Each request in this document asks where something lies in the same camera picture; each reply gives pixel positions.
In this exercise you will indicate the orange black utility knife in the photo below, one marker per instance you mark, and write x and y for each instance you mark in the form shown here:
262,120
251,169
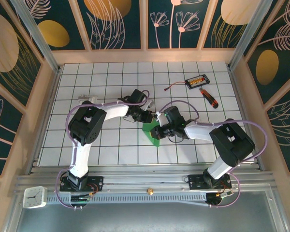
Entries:
209,99

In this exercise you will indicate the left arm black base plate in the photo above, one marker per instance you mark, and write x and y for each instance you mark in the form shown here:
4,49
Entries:
96,183

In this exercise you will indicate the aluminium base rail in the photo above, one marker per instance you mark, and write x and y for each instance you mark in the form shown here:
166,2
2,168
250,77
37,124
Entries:
145,180

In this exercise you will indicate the aluminium side rail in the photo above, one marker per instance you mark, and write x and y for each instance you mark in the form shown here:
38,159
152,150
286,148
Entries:
46,120
235,84

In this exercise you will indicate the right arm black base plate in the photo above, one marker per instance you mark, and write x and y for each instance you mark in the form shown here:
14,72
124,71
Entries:
195,182

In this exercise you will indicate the aluminium frame post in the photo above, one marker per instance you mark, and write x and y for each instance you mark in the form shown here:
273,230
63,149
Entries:
248,36
38,36

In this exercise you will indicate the power wiring with connector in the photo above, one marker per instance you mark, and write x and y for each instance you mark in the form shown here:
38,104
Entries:
223,194
79,199

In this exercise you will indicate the green paper sheet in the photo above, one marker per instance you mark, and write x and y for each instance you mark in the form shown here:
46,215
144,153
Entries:
147,128

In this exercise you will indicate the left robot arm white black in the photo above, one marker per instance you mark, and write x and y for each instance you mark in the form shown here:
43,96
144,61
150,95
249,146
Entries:
116,111

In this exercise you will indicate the small brass knob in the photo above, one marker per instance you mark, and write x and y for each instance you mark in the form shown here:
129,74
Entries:
149,191

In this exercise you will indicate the grey metal panel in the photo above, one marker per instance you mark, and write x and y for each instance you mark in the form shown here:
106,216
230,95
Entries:
145,217

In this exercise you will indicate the black tray with gold connectors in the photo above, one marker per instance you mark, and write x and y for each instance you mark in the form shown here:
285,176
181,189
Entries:
197,82

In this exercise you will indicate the white square clock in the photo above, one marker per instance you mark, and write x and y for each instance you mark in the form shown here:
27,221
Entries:
35,197

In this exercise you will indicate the white plastic bracket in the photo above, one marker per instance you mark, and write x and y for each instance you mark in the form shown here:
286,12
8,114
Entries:
85,97

